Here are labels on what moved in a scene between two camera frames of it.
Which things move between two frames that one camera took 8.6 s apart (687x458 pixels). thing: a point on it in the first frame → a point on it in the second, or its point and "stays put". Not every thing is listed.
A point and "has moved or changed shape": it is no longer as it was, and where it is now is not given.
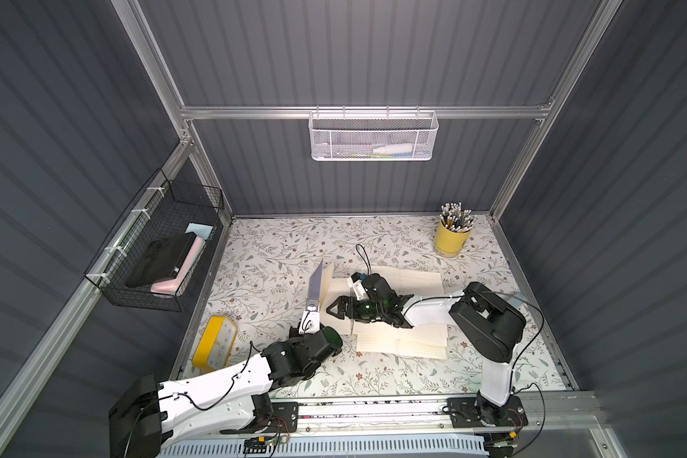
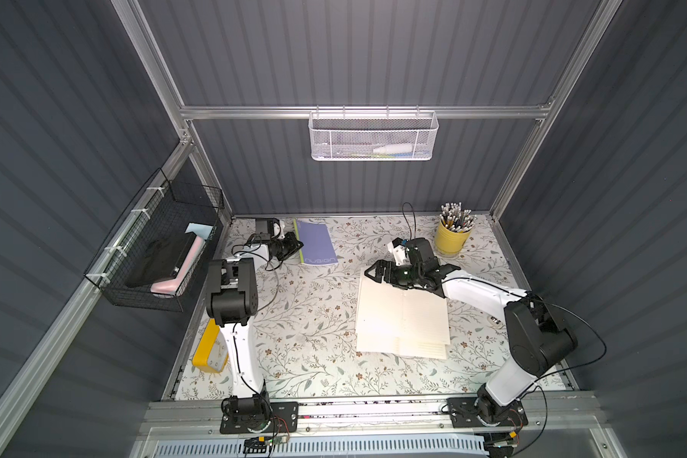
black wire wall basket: x=152 y=256 stays put
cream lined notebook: x=422 y=341 has moved or changed shape
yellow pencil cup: x=449 y=243 stays put
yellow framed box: x=216 y=343 stays put
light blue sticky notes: x=199 y=230 stays put
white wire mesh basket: x=372 y=135 stays put
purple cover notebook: x=315 y=282 → x=318 y=247
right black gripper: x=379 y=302 → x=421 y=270
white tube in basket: x=394 y=149 stays put
